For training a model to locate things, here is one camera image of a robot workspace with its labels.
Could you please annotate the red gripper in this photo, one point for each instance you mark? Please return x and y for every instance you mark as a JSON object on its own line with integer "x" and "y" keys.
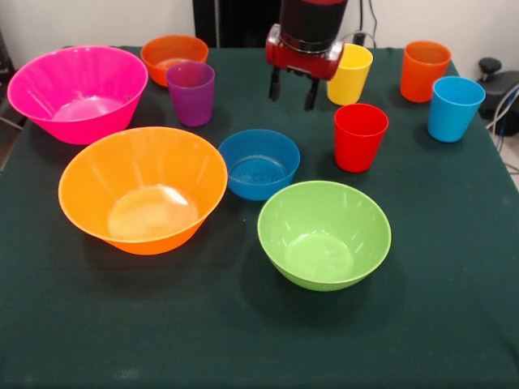
{"x": 302, "y": 62}

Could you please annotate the blue bowl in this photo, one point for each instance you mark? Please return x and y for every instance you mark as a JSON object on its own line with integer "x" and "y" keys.
{"x": 259, "y": 152}

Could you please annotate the green bowl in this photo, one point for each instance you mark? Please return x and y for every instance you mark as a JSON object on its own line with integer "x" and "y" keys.
{"x": 320, "y": 215}

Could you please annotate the large orange bowl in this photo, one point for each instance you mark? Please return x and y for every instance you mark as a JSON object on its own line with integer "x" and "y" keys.
{"x": 121, "y": 170}

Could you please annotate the yellow cup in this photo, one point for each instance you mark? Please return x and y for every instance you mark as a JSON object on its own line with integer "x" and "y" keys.
{"x": 353, "y": 85}

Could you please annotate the black power plug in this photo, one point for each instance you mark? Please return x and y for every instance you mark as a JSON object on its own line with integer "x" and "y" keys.
{"x": 360, "y": 38}

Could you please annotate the red cup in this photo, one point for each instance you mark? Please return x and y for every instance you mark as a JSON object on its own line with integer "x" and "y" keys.
{"x": 357, "y": 150}

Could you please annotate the purple cup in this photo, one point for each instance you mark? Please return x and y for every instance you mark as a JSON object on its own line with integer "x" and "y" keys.
{"x": 190, "y": 101}

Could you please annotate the orange cup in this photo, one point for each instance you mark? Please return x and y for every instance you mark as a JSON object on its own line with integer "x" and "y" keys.
{"x": 417, "y": 81}

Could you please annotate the small dark orange bowl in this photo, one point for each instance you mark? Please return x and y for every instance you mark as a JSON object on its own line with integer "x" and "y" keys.
{"x": 157, "y": 69}

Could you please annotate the blue cup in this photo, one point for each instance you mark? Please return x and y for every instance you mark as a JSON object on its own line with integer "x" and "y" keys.
{"x": 450, "y": 117}

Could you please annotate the black round knob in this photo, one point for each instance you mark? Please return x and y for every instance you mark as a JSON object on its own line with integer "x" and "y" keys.
{"x": 490, "y": 65}

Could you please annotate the black round base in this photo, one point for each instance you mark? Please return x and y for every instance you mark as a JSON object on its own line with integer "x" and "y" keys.
{"x": 509, "y": 81}

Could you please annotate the dark green table cloth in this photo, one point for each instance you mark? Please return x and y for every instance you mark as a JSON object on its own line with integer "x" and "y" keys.
{"x": 284, "y": 332}

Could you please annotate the large pink bowl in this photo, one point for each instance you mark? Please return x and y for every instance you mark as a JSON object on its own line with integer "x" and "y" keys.
{"x": 48, "y": 81}

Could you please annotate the grey metal leg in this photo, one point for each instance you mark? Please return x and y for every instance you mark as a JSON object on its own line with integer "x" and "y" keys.
{"x": 10, "y": 121}

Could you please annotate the black equipment box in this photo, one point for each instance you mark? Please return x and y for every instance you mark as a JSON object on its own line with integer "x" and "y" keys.
{"x": 4, "y": 61}

